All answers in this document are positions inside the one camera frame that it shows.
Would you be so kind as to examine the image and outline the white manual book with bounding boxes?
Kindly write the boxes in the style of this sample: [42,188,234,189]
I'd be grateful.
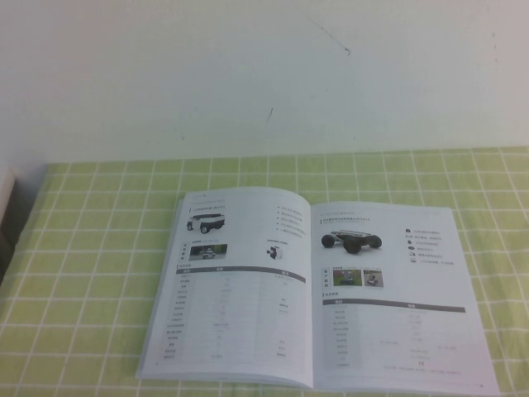
[135,184,502,397]

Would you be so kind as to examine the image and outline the green checked tablecloth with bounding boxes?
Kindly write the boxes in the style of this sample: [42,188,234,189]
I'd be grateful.
[0,145,529,397]

